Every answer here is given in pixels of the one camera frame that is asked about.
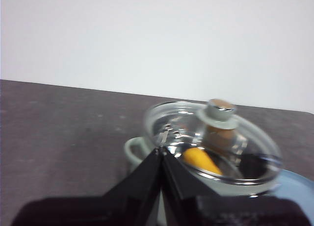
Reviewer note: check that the blue round plate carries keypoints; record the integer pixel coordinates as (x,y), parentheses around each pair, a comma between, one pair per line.
(296,186)

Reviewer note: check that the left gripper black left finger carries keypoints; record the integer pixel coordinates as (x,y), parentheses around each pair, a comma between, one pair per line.
(98,211)

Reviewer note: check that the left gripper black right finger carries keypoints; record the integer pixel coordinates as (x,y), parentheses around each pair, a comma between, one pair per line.
(220,211)

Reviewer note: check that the glass lid with green knob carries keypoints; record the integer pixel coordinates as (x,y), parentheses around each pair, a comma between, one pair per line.
(220,111)

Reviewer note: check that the pale green electric steamer pot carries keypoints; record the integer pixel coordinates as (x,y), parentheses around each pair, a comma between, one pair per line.
(230,189)

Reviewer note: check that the yellow corn cob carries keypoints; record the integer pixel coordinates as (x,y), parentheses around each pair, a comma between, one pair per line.
(198,159)

